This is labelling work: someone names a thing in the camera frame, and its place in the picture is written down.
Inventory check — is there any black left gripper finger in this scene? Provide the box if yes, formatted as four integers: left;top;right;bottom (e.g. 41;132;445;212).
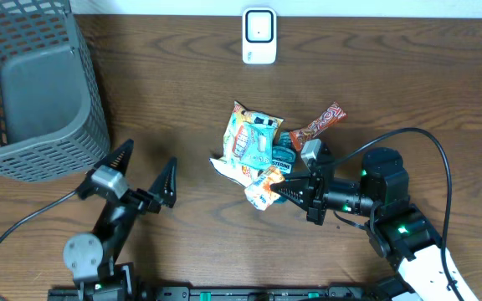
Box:
94;139;134;176
148;157;177;208

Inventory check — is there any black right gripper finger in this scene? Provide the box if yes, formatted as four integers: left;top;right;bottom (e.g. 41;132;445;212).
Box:
285;171;316;183
270;183;314;212

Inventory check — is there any blue Listerine mouthwash bottle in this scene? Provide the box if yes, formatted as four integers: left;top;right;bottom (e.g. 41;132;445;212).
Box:
270;131;297;205

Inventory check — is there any orange Kleenex tissue pack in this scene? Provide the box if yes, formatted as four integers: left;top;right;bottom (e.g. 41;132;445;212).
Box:
244;166;285;211

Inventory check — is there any teal wet wipes pack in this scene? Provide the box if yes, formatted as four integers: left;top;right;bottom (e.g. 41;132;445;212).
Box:
240;122;274;170

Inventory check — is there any red TOP biscuit pack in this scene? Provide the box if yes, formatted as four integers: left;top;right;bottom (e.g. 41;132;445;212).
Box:
289;102;346;151

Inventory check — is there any orange white snack bag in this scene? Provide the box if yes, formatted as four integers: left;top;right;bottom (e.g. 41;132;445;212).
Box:
209;101;284;187

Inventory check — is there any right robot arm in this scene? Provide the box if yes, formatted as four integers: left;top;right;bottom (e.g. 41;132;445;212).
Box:
270;140;476;300

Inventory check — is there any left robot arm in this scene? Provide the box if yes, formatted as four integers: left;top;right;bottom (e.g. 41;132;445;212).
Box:
48;139;177;301

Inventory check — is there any white barcode scanner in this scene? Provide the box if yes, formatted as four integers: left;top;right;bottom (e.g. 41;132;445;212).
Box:
242;8;277;64

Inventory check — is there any grey plastic mesh basket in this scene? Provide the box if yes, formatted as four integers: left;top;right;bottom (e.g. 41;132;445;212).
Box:
0;0;110;182

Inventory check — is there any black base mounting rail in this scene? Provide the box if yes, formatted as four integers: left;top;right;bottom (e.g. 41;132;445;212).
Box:
47;286;390;301

